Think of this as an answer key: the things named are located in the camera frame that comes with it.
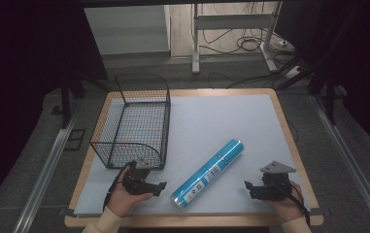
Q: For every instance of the metal floor rail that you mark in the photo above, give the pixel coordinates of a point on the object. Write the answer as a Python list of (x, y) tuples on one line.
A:
[(351, 161), (43, 176)]

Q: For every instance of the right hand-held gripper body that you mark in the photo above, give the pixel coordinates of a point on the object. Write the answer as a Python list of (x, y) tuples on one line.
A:
[(275, 186)]

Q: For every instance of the black floor frame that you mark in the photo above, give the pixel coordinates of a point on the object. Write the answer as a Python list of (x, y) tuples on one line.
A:
[(75, 139)]

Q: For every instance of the blue cylindrical roll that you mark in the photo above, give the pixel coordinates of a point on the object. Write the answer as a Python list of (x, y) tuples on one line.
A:
[(207, 174)]

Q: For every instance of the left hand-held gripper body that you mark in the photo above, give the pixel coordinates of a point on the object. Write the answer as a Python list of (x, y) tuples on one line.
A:
[(136, 181)]

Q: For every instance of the person's left hand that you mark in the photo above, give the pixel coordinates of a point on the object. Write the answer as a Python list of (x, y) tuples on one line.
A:
[(121, 199)]

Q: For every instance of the white power strip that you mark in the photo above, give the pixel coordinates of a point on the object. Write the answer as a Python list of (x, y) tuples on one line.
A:
[(293, 72)]

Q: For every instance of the white table mat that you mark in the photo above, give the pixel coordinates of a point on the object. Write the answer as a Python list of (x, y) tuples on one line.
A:
[(224, 123)]

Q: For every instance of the black stand leg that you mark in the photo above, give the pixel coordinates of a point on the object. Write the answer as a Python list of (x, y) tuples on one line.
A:
[(330, 100), (65, 103)]

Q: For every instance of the white board panel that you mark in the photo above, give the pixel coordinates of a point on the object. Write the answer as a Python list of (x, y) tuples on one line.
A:
[(127, 29)]

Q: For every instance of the white metal desk frame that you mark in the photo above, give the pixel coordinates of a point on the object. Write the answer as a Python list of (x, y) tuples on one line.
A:
[(234, 22)]

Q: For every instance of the person's right hand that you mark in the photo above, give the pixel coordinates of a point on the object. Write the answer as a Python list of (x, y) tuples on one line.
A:
[(287, 208)]

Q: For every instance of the dark curtain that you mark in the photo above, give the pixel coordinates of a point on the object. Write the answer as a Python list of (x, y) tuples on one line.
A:
[(351, 48), (27, 64)]

